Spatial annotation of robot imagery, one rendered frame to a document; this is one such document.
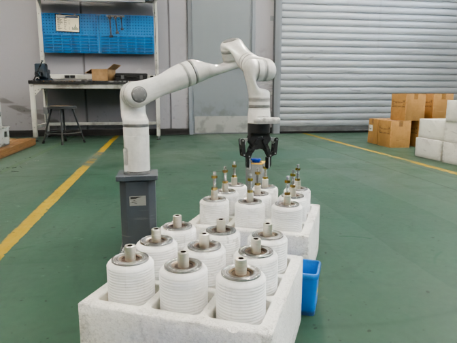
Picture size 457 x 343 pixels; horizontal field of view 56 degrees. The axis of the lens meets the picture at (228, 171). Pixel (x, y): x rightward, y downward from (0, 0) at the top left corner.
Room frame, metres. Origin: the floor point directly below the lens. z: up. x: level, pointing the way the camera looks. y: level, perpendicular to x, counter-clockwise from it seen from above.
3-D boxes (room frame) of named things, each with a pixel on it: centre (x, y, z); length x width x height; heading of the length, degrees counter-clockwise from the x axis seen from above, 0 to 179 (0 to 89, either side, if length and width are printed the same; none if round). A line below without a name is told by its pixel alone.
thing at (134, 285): (0.85, 0.20, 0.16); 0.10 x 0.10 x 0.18
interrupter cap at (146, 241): (0.96, 0.17, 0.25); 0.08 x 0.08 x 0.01
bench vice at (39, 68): (5.49, 2.30, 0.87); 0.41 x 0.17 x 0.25; 9
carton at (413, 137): (5.05, -2.23, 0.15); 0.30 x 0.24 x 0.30; 10
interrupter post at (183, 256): (0.81, 0.09, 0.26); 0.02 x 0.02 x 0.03
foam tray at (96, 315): (0.92, 0.05, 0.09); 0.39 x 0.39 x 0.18; 73
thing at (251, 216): (1.33, -0.07, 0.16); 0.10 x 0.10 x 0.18
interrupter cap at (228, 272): (0.78, -0.02, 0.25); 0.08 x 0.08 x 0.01
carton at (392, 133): (4.99, -1.91, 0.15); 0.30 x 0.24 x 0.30; 8
